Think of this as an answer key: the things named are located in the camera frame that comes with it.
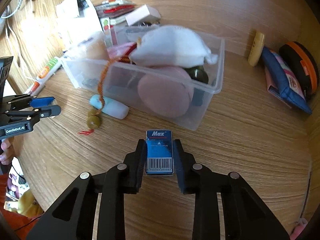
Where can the yellow plush toy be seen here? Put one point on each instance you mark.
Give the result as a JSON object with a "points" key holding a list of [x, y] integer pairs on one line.
{"points": [[30, 203]]}

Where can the white file box with papers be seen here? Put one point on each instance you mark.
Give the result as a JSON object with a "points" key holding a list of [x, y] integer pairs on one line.
{"points": [[85, 27]]}

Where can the red orange garment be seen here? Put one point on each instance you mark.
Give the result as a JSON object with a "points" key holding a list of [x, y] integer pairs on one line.
{"points": [[12, 226]]}

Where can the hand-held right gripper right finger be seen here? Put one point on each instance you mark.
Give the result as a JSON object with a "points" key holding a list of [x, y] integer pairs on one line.
{"points": [[178, 165]]}

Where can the dark green bottle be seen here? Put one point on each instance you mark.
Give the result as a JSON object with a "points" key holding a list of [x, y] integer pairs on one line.
{"points": [[197, 75]]}

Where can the curled printed paper sheet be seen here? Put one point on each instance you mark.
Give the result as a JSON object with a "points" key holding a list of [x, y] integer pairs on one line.
{"points": [[72, 5]]}

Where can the beige plastic tub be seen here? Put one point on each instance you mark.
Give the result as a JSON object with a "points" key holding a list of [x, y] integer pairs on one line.
{"points": [[95, 48]]}

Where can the wooden desktop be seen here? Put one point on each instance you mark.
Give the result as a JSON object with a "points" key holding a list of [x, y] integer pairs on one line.
{"points": [[237, 135]]}

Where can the person's left hand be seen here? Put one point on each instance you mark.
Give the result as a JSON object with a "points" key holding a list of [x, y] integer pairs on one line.
{"points": [[5, 155]]}

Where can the pink round case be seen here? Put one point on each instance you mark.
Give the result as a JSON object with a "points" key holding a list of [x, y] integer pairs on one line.
{"points": [[162, 95]]}

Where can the pink fluffy item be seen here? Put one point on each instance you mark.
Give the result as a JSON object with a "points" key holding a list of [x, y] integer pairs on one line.
{"points": [[300, 230]]}

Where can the pink booklet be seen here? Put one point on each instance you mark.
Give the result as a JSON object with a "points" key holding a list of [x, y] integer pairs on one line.
{"points": [[271, 85]]}

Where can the small white cardboard box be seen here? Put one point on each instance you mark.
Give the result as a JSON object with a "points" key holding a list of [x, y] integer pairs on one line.
{"points": [[142, 13]]}

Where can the teal plastic case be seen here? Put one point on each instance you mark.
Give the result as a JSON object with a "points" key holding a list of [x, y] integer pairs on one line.
{"points": [[112, 107]]}

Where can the blue staple box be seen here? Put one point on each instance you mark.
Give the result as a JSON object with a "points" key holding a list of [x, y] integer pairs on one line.
{"points": [[159, 152]]}

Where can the patterned pink white cloth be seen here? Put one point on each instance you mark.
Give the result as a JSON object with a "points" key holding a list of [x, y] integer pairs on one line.
{"points": [[16, 182]]}

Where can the black and orange round case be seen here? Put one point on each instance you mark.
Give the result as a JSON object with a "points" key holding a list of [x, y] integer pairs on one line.
{"points": [[300, 60]]}

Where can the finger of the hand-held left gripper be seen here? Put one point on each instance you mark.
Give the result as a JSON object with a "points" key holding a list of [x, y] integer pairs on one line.
{"points": [[42, 101], [50, 111]]}

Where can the fruit print card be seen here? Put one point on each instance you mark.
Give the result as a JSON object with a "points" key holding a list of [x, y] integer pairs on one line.
{"points": [[106, 26]]}

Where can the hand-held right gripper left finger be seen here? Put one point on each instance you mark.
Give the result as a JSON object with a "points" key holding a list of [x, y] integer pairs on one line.
{"points": [[141, 165]]}

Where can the blue zip pouch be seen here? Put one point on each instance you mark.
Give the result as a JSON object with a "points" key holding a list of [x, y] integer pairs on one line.
{"points": [[282, 80]]}

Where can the pile of red card packets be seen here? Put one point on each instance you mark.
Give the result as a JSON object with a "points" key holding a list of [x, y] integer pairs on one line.
{"points": [[115, 11]]}

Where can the clear plastic box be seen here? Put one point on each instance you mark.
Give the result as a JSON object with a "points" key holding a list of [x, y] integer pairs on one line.
{"points": [[120, 80]]}

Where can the white bottle with orange label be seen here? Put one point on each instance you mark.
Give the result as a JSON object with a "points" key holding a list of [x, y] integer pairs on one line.
{"points": [[48, 70]]}

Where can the yellow tube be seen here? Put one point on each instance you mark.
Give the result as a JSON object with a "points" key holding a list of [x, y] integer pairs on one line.
{"points": [[256, 50]]}

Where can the dark bead trinkets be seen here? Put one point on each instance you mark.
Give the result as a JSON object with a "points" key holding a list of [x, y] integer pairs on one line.
{"points": [[147, 24]]}

